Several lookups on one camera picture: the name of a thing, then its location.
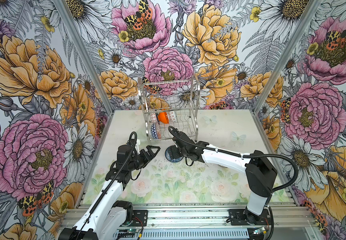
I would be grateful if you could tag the blue floral white bowl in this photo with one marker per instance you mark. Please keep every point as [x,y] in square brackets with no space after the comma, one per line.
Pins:
[173,155]

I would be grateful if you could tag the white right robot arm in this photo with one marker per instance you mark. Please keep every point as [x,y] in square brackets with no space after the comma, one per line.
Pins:
[259,171]

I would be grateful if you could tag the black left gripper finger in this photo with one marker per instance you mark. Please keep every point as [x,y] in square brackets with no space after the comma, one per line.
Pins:
[150,155]
[152,149]

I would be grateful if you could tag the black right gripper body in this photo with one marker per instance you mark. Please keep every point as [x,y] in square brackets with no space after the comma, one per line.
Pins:
[183,150]

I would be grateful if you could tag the aluminium right corner post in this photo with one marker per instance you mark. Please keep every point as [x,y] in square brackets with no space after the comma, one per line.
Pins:
[306,18]

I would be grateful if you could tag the plain orange bowl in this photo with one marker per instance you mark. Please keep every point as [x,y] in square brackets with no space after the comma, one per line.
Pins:
[163,118]

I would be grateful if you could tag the chrome wire dish rack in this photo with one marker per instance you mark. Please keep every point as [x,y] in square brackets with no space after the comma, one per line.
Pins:
[181,96]

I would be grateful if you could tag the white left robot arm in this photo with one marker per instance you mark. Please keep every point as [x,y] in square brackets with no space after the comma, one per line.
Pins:
[107,204]

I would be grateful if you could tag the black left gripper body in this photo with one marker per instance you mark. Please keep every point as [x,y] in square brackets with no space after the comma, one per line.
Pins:
[138,160]

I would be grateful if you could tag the aluminium left corner post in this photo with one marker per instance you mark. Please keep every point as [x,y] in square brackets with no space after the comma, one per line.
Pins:
[73,32]

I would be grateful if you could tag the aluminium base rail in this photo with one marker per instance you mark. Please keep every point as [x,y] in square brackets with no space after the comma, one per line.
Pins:
[222,222]

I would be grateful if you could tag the aluminium corner post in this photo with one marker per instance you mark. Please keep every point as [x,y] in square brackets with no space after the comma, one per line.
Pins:
[306,18]
[73,32]

